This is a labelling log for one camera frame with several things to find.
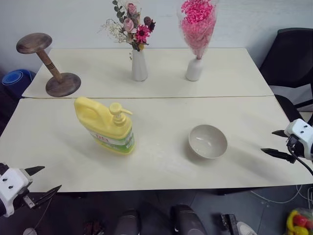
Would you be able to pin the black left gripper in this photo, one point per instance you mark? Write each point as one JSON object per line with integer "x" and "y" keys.
{"x": 21, "y": 199}

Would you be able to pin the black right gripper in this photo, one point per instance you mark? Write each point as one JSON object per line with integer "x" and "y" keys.
{"x": 293, "y": 143}

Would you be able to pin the grey ceramic bowl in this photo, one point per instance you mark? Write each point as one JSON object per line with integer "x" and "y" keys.
{"x": 207, "y": 143}

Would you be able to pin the yellow detergent pump bottle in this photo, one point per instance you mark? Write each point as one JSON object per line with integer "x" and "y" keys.
{"x": 107, "y": 127}

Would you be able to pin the black office chair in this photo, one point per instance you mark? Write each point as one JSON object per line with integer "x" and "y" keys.
{"x": 288, "y": 63}

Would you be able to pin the bag of colourful toy fruit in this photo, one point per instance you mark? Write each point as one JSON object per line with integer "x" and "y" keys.
{"x": 299, "y": 221}

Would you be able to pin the white shoe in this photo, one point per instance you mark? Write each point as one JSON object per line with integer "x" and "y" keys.
{"x": 245, "y": 228}

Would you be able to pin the dark rounded shape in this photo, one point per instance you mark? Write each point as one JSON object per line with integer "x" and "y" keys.
{"x": 128, "y": 222}
{"x": 187, "y": 220}

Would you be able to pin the blue round plastic container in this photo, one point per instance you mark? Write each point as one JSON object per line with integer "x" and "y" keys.
{"x": 17, "y": 79}

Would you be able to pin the short white bottle vase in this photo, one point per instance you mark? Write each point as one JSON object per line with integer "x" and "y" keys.
{"x": 194, "y": 71}

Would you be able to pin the dark wooden hat stand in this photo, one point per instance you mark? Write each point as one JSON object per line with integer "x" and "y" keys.
{"x": 52, "y": 71}

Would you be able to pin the pink flowers in clear wrap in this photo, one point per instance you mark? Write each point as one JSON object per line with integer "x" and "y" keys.
{"x": 198, "y": 27}

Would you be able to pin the tall white ribbed vase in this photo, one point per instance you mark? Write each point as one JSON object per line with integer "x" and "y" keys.
{"x": 139, "y": 66}

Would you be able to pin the mixed dried flower bouquet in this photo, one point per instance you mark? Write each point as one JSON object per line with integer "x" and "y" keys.
{"x": 133, "y": 29}

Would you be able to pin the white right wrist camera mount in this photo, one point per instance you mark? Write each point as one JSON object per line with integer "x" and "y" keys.
{"x": 302, "y": 131}

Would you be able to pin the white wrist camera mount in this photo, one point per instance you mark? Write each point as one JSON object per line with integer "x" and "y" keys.
{"x": 12, "y": 182}
{"x": 302, "y": 131}

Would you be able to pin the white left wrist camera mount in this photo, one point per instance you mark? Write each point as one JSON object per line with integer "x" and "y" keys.
{"x": 12, "y": 182}

